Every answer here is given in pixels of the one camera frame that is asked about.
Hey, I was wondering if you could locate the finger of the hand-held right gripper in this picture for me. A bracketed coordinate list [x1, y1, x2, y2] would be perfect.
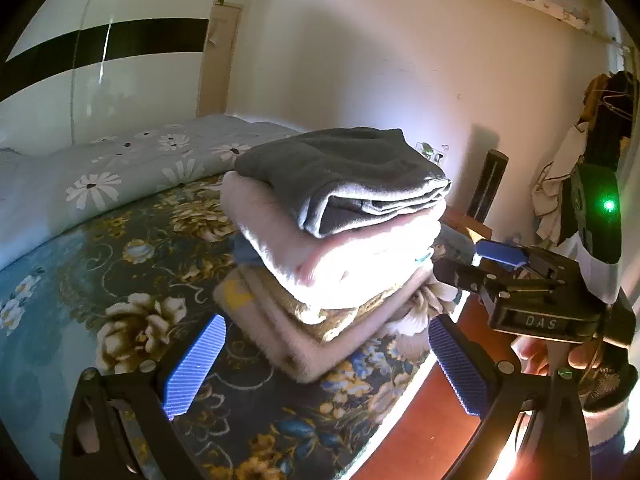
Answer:
[472, 239, 537, 273]
[432, 257, 506, 306]

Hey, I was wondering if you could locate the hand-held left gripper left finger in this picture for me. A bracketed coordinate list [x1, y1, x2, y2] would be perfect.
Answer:
[60, 312, 228, 480]

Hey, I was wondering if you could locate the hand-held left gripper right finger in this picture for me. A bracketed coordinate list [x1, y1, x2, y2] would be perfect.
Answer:
[427, 315, 593, 480]

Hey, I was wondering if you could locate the grey garment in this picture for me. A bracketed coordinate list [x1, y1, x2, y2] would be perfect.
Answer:
[234, 127, 453, 240]

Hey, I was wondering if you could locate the person's right forearm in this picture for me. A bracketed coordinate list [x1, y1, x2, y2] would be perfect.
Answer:
[582, 395, 633, 458]

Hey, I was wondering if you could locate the person's right hand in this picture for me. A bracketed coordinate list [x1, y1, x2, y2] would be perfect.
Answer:
[511, 334, 603, 377]

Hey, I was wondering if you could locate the wooden side table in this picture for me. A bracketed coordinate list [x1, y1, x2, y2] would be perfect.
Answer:
[442, 207, 493, 243]

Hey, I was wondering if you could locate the black cylinder on nightstand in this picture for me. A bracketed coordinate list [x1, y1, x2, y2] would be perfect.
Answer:
[467, 150, 510, 223]

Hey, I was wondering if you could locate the hanging white garment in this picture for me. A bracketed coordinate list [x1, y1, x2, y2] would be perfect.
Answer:
[530, 122, 588, 246]

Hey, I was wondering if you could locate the folded beige garment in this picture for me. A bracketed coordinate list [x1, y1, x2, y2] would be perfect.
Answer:
[212, 265, 436, 385]

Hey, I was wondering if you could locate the folded blue garment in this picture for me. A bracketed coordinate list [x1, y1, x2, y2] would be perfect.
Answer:
[230, 237, 261, 266]

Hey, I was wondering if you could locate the folded tan garment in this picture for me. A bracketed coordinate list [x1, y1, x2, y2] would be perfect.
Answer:
[270, 280, 422, 344]

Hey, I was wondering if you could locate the teal floral bed sheet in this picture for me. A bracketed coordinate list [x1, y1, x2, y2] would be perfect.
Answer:
[0, 175, 476, 480]

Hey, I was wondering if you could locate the folded pale pink garment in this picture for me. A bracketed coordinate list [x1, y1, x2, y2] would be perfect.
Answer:
[220, 170, 443, 311]

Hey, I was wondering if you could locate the hanging black garment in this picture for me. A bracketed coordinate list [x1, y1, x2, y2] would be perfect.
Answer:
[580, 71, 638, 171]

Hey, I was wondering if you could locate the light blue daisy quilt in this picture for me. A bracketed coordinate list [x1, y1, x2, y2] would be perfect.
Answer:
[0, 112, 306, 271]

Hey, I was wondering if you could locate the white wardrobe black stripe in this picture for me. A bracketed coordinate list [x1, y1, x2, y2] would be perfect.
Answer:
[0, 2, 246, 153]

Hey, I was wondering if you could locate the small white wall fixture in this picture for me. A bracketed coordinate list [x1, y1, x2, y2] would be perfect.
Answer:
[417, 141, 448, 163]

